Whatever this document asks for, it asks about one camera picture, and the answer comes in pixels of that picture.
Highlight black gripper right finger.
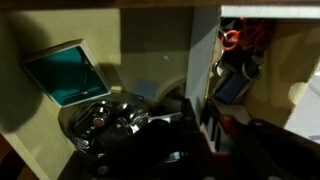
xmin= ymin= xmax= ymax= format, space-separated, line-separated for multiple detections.
xmin=202 ymin=99 xmax=264 ymax=161

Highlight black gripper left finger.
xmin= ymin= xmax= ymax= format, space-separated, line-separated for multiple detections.
xmin=179 ymin=97 xmax=209 ymax=153

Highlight white vertical panel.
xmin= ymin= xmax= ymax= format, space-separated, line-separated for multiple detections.
xmin=184 ymin=5 xmax=223 ymax=129

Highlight light wood drawer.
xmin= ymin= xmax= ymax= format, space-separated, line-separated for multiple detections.
xmin=0 ymin=4 xmax=320 ymax=180

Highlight teal jewelry box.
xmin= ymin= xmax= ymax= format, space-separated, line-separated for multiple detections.
xmin=21 ymin=38 xmax=113 ymax=109

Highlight white paper card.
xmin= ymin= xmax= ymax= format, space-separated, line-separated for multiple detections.
xmin=283 ymin=63 xmax=320 ymax=145

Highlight shiny chrome black gadget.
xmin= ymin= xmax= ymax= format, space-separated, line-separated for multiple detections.
xmin=57 ymin=96 xmax=152 ymax=156

